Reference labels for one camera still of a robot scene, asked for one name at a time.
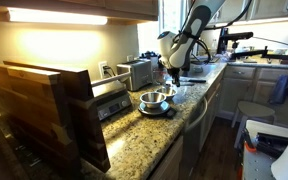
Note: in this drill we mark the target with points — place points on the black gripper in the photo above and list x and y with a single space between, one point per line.
174 73

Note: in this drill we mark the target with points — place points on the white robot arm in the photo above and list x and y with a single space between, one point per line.
174 48

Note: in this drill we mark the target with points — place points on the silver bowl with yellow contents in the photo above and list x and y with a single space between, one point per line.
169 92

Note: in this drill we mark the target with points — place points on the empty silver bowl on scale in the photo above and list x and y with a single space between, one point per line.
152 99

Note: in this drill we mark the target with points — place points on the stainless steel toaster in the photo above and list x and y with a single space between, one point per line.
141 73

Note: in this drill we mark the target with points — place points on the black kitchen scale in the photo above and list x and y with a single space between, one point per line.
164 110

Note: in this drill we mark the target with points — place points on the white round stool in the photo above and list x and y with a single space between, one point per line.
251 110

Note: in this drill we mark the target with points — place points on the dark wooden cutting board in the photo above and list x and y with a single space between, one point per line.
83 111

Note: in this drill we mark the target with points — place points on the blue hanging towel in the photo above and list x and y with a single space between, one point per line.
278 94

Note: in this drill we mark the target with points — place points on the light wooden cutting board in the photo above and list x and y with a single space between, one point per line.
37 106

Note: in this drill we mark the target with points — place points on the under-cabinet light strip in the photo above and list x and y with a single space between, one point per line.
43 16

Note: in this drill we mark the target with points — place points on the stainless dishwasher handle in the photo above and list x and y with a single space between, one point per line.
197 115

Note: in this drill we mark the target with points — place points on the white wall outlet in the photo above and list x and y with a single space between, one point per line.
101 66

